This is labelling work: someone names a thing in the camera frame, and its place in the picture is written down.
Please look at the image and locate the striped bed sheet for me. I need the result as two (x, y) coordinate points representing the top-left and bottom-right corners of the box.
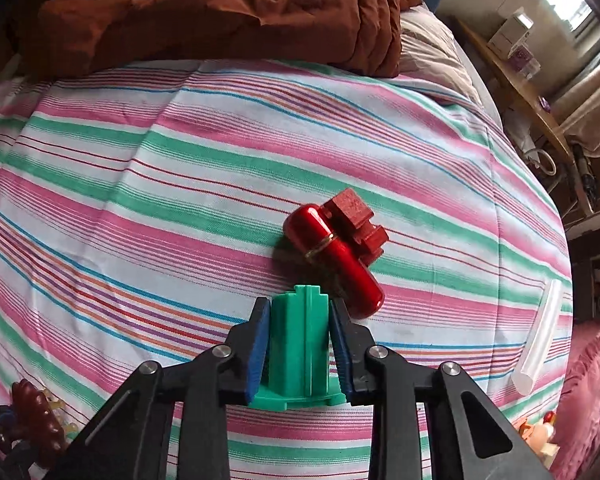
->
(0, 57), (576, 480)

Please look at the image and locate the beige curtain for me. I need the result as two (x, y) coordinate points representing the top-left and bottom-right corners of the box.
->
(555, 45), (600, 158)

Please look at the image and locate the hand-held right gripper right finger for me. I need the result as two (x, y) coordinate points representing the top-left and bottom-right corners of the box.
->
(328, 299), (553, 480)

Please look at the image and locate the small purple box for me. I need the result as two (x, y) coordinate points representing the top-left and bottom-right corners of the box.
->
(509, 42), (533, 73)

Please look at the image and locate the green plastic funnel-shaped piece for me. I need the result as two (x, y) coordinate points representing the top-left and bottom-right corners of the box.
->
(247, 284), (348, 409)

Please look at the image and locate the white cable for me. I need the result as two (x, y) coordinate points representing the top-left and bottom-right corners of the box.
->
(522, 135), (558, 176)

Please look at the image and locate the wooden bedside table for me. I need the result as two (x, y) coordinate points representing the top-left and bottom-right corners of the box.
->
(455, 17), (576, 166)

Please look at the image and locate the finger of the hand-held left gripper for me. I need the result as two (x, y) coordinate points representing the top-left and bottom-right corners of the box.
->
(0, 407), (36, 480)

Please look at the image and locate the red wooden block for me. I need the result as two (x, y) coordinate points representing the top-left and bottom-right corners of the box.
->
(322, 187), (390, 263)

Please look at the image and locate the pink cushion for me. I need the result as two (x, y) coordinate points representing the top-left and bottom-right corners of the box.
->
(550, 320), (600, 480)

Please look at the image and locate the white carton box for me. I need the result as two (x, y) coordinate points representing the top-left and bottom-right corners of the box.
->
(487, 7), (535, 58)

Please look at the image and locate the beige pillow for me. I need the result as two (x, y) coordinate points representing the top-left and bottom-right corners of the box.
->
(397, 2), (486, 106)

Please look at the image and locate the peach toy figure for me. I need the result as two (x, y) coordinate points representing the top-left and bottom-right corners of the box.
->
(512, 410), (561, 466)

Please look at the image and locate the brown toy figure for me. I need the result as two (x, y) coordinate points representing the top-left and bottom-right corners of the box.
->
(0, 379), (78, 468)

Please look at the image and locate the translucent white plastic container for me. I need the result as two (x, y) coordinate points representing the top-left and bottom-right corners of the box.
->
(511, 280), (563, 396)

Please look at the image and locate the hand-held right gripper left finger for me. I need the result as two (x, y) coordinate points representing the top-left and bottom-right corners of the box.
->
(55, 296), (272, 480)

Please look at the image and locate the brown quilt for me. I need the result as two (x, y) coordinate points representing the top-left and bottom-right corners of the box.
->
(10, 0), (423, 81)

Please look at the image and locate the shiny red capsule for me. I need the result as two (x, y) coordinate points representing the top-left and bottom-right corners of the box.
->
(284, 203), (385, 320)

